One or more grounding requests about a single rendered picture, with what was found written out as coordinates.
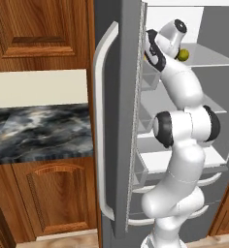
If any grey fridge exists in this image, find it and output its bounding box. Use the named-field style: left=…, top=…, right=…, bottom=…
left=127, top=0, right=229, bottom=248

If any grey fridge door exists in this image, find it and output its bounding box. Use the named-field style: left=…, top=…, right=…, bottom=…
left=93, top=0, right=161, bottom=248

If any wooden wall cupboard door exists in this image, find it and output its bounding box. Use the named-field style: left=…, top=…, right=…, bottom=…
left=0, top=0, right=90, bottom=73

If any glass fridge shelf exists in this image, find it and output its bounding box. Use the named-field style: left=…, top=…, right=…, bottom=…
left=140, top=89, right=228, bottom=115
left=178, top=42, right=229, bottom=69
left=139, top=146, right=229, bottom=172

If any yellow-green lemon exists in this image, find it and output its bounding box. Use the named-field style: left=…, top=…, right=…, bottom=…
left=177, top=48, right=190, bottom=63

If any pale grey fridge door handle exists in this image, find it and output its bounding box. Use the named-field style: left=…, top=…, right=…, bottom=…
left=92, top=20, right=119, bottom=223

